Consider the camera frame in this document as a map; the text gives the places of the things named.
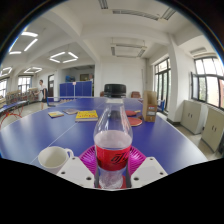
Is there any brown cardboard box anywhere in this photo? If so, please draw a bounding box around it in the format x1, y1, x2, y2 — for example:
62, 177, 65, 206
142, 90, 158, 123

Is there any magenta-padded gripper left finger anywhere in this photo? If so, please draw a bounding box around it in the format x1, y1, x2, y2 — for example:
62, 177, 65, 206
56, 145, 100, 190

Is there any small white two-door cabinet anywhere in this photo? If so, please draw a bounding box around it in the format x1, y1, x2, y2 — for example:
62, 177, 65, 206
180, 99, 203, 135

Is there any small grey book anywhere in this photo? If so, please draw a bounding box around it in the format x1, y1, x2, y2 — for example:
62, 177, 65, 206
63, 108, 80, 116

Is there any clear red-label drink bottle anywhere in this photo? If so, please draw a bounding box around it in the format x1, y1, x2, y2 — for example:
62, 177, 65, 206
93, 83, 134, 190

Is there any large white two-door cabinet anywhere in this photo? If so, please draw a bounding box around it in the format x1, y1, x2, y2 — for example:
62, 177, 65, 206
200, 105, 224, 153

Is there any person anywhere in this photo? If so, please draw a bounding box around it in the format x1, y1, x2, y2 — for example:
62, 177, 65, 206
37, 79, 49, 111

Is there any tall black-framed window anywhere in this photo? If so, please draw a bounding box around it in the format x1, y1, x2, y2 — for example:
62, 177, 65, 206
153, 58, 172, 113

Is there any blue table with red legs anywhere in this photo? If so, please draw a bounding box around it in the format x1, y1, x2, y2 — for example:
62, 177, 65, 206
0, 99, 29, 129

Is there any yellow book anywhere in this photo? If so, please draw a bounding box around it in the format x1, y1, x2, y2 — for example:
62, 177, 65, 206
74, 110, 99, 123

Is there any ceiling light group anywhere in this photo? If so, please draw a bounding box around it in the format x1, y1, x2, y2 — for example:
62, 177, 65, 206
0, 30, 79, 76

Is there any red table tennis paddle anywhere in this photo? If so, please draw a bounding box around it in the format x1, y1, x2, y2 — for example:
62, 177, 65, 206
127, 116, 144, 127
124, 109, 142, 117

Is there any large black-framed window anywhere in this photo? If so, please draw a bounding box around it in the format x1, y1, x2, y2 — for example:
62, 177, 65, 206
190, 56, 224, 109

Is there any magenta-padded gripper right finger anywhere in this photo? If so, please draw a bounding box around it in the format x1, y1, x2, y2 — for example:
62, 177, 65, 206
126, 145, 169, 190

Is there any folded blue table tennis table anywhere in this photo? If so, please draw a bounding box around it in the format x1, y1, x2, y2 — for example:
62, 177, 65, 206
59, 80, 93, 98

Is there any white mug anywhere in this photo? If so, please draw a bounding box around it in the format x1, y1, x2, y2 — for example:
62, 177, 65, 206
37, 145, 75, 175

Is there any small yellowish book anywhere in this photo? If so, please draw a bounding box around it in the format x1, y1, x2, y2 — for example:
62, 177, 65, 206
47, 110, 65, 119

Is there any ceiling air conditioner unit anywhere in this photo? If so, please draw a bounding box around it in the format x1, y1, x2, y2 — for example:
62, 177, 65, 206
110, 37, 148, 59

